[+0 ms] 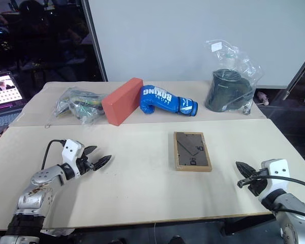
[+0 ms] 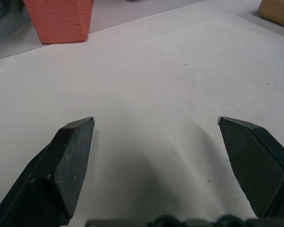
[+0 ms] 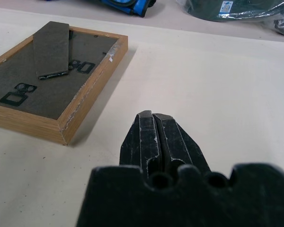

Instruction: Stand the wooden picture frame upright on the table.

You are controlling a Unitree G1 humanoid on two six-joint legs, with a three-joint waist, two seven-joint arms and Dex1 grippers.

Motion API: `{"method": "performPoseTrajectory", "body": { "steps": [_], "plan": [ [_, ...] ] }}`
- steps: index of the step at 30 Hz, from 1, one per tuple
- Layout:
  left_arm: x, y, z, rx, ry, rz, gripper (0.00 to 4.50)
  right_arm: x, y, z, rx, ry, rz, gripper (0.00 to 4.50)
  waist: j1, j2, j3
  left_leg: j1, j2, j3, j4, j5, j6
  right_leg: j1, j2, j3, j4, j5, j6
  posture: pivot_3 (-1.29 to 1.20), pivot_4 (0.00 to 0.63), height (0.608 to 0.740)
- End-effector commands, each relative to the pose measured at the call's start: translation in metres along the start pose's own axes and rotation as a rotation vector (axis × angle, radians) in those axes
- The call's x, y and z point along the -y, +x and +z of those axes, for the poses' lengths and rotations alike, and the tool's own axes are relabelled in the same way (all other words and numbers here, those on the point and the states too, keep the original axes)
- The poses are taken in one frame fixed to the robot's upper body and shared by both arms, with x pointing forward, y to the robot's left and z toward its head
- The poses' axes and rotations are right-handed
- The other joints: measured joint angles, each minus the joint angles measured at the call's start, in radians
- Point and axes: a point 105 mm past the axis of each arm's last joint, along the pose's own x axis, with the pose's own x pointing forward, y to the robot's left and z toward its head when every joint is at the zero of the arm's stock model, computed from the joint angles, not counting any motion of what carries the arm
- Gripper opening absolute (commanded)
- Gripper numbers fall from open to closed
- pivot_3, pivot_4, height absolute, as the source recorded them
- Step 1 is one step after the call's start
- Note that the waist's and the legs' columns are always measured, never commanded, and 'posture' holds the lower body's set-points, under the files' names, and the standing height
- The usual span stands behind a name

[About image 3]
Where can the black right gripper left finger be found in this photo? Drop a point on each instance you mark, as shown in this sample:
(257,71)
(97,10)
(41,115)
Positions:
(146,144)

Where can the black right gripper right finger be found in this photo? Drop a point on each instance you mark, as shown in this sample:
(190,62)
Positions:
(180,144)

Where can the blue and black bag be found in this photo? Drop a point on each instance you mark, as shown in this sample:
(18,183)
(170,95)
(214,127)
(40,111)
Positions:
(132,6)

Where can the dark green item in plastic bag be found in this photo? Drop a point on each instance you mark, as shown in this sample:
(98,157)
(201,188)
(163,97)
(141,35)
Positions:
(229,9)

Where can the wooden picture frame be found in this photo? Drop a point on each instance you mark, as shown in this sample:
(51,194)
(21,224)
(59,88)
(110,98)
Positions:
(49,87)

